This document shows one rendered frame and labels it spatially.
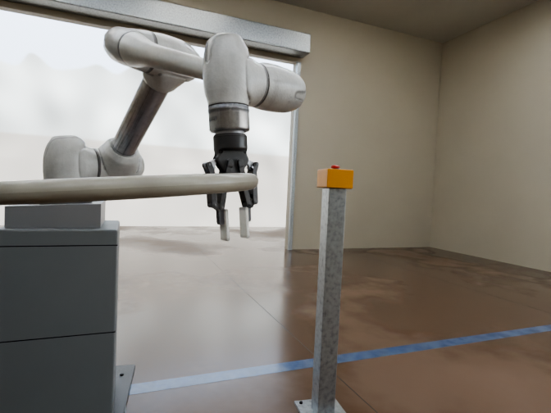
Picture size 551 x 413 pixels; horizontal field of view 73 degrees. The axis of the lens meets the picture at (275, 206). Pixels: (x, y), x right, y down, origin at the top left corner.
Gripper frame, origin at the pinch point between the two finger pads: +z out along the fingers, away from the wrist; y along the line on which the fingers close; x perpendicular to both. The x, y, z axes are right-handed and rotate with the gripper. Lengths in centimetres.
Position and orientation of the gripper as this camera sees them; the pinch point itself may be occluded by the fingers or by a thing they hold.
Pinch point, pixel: (234, 224)
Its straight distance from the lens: 83.7
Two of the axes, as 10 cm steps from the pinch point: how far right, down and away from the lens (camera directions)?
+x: 6.1, 0.2, -8.0
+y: -7.9, 0.7, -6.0
